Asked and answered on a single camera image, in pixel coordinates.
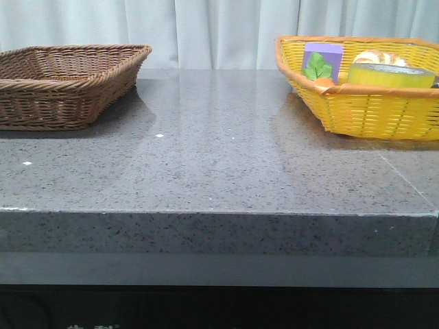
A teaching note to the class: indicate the yellow woven basket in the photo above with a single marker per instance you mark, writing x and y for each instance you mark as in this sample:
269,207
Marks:
366,111

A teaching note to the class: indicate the toy carrot with green leaves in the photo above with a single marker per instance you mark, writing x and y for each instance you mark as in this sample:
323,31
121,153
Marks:
319,70

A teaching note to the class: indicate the toy croissant bread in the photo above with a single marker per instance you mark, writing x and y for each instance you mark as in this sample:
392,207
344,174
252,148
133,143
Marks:
375,56

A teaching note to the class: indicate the yellow tape roll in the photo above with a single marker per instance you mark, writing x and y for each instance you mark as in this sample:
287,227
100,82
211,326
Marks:
390,76

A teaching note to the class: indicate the purple block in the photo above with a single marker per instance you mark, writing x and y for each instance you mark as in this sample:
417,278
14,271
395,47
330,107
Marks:
332,54

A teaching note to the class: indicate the brown wicker basket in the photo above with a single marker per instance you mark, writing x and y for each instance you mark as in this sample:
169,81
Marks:
65,87

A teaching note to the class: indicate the white curtain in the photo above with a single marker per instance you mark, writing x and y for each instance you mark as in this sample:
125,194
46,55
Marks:
209,34

